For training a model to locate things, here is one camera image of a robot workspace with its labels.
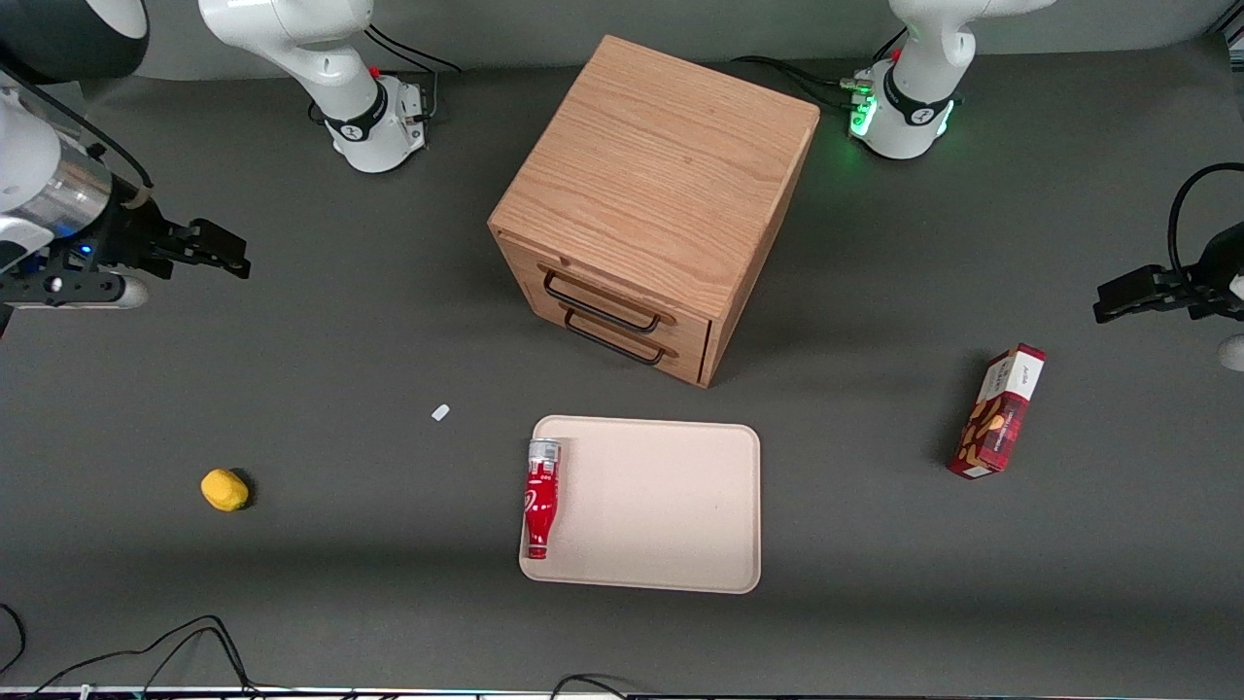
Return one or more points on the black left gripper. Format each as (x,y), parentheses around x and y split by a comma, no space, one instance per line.
(1208,274)

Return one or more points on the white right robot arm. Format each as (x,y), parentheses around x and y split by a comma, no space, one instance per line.
(321,58)

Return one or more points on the wooden drawer cabinet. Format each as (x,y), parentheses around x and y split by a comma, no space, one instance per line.
(661,165)

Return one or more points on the yellow lemon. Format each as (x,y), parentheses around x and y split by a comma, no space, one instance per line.
(224,490)

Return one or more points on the red coke bottle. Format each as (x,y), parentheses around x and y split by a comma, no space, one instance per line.
(540,496)

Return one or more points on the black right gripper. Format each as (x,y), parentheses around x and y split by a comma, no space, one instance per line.
(124,236)

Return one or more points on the wooden drawer front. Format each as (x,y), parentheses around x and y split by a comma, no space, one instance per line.
(525,262)
(685,362)

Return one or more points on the red cookie box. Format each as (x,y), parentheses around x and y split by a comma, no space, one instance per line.
(999,413)

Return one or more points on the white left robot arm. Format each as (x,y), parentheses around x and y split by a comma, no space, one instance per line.
(918,97)

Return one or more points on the beige plastic tray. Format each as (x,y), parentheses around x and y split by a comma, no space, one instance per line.
(651,506)

